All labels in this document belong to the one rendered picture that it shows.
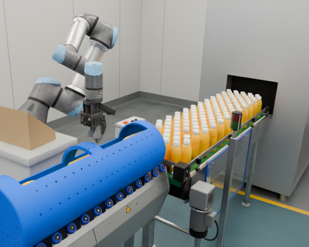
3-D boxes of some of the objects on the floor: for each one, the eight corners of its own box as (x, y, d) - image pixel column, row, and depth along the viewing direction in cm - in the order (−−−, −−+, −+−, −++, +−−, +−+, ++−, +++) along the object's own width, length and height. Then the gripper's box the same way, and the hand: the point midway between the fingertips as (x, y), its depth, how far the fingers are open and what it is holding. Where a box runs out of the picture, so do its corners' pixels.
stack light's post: (211, 281, 235) (229, 137, 198) (213, 277, 238) (232, 135, 201) (216, 283, 233) (235, 139, 196) (218, 280, 236) (238, 137, 199)
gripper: (78, 98, 141) (79, 144, 148) (93, 102, 136) (94, 149, 143) (92, 94, 147) (93, 138, 155) (107, 98, 143) (107, 143, 150)
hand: (98, 139), depth 151 cm, fingers closed
